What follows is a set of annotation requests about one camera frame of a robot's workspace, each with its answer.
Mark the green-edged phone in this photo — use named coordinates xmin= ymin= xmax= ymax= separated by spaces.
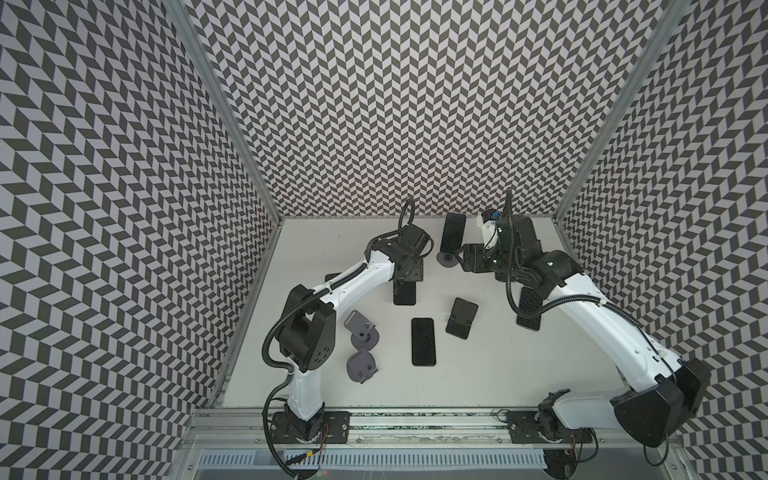
xmin=439 ymin=212 xmax=466 ymax=255

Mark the round grey stand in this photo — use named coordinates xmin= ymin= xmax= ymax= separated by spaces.
xmin=344 ymin=310 xmax=380 ymax=351
xmin=346 ymin=350 xmax=378 ymax=384
xmin=436 ymin=252 xmax=460 ymax=268

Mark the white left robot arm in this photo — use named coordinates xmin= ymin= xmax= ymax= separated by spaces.
xmin=261 ymin=223 xmax=435 ymax=442

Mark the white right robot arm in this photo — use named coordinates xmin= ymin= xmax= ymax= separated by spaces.
xmin=455 ymin=212 xmax=711 ymax=448

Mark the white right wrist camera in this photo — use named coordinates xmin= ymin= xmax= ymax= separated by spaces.
xmin=476 ymin=209 xmax=501 ymax=250

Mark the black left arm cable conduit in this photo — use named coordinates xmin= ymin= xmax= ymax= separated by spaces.
xmin=260 ymin=196 xmax=434 ymax=480

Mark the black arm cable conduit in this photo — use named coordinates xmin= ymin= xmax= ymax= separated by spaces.
xmin=502 ymin=188 xmax=679 ymax=373
xmin=260 ymin=196 xmax=434 ymax=480

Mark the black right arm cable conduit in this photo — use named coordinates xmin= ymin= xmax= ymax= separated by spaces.
xmin=502 ymin=188 xmax=679 ymax=373

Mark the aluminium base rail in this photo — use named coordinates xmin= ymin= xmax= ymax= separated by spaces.
xmin=185 ymin=407 xmax=679 ymax=451

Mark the white slotted cable duct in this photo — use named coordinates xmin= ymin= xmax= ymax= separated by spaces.
xmin=198 ymin=448 xmax=546 ymax=472

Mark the aluminium corner post right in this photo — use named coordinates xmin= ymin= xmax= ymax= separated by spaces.
xmin=551 ymin=0 xmax=694 ymax=223

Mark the aluminium corner post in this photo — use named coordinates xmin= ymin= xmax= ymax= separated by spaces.
xmin=163 ymin=0 xmax=283 ymax=224
xmin=551 ymin=0 xmax=694 ymax=223

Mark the aluminium corner post left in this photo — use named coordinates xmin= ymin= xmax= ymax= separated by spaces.
xmin=163 ymin=0 xmax=283 ymax=224

